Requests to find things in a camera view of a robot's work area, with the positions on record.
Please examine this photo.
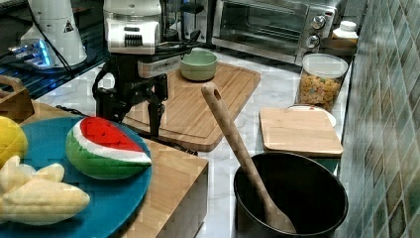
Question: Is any wooden tea box holder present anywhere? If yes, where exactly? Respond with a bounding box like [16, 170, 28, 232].
[0, 75, 35, 123]

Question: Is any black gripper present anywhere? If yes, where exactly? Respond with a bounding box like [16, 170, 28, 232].
[92, 55, 168, 137]

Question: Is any blue round plate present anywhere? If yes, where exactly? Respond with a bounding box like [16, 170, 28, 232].
[0, 117, 153, 238]

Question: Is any silver toaster oven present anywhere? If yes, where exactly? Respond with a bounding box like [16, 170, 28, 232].
[212, 0, 347, 65]

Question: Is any large black bowl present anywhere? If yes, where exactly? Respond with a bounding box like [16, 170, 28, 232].
[233, 153, 349, 238]

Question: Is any wooden cutting board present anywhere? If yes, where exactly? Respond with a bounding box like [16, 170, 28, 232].
[122, 61, 262, 153]

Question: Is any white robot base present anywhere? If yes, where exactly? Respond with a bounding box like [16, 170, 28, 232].
[8, 0, 96, 70]

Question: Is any teal canister with wooden lid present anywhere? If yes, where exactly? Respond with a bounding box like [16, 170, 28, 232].
[260, 107, 344, 174]

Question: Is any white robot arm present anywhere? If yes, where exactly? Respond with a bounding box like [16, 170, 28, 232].
[92, 0, 168, 138]

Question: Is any white lidded bottle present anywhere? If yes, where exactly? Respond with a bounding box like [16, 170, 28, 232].
[332, 21, 359, 47]

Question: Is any green ceramic bowl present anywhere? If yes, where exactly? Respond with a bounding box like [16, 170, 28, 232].
[180, 50, 217, 81]

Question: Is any plush yellow lemon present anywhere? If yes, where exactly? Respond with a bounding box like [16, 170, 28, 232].
[0, 116, 28, 167]

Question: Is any wooden spoon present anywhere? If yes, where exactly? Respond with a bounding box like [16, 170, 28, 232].
[201, 82, 296, 233]

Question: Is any plush peeled banana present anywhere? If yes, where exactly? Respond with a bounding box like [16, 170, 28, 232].
[1, 156, 90, 226]

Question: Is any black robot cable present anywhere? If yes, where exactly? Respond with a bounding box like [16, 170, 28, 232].
[155, 29, 203, 58]

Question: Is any plush watermelon slice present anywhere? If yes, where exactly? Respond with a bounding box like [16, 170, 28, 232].
[65, 117, 152, 179]

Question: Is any clear cereal jar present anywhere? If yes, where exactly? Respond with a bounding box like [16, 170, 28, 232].
[295, 54, 349, 111]

